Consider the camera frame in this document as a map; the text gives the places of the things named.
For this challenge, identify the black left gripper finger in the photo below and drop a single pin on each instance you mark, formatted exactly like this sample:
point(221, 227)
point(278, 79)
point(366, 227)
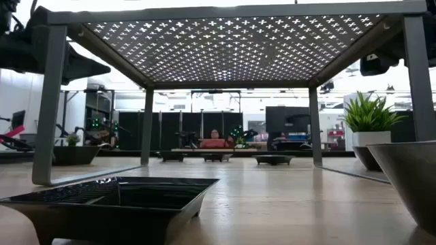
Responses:
point(85, 68)

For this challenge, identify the black teardrop mini plate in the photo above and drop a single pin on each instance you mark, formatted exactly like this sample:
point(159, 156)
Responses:
point(367, 159)
point(408, 180)
point(75, 156)

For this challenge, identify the small black cube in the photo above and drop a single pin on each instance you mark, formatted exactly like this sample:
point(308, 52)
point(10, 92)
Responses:
point(172, 157)

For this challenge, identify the black square mini plate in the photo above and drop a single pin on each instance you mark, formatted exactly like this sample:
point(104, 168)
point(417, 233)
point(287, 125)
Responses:
point(216, 157)
point(102, 217)
point(273, 160)

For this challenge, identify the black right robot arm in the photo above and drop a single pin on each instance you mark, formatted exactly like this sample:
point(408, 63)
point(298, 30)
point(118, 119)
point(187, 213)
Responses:
point(432, 34)

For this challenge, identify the dark storage rack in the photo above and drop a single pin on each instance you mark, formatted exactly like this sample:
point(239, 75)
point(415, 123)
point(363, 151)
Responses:
point(97, 109)

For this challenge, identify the green plant in white pot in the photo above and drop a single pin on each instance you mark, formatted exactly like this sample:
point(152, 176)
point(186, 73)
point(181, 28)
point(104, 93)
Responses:
point(369, 117)

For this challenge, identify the black monitor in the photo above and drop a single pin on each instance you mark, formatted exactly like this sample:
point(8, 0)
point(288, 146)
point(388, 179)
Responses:
point(18, 119)

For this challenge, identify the small green background plant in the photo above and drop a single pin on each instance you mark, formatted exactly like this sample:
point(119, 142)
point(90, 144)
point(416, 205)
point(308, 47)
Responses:
point(72, 139)

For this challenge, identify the black screen panel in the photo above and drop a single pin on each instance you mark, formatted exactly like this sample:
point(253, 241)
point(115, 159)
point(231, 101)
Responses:
point(287, 119)

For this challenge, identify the grey perforated metal shelf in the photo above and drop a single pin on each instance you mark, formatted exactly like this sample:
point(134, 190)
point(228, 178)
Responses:
point(231, 51)

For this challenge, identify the person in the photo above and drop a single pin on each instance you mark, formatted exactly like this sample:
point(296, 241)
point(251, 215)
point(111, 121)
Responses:
point(214, 140)

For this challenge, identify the black aluminium table frame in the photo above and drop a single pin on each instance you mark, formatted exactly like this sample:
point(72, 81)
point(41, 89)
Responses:
point(119, 153)

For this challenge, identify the black partition wall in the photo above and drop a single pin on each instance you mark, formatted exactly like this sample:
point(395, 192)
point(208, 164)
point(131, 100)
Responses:
point(170, 129)

